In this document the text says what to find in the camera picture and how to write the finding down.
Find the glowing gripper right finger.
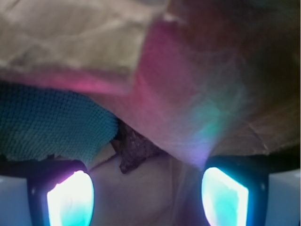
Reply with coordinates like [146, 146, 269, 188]
[201, 154, 301, 226]

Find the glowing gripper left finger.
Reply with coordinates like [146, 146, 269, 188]
[0, 160, 95, 226]

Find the dark brown rock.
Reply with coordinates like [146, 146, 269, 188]
[112, 120, 165, 174]

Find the light blue cloth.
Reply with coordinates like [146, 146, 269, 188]
[0, 82, 118, 165]

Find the brown paper bag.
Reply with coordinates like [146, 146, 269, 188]
[0, 0, 301, 226]

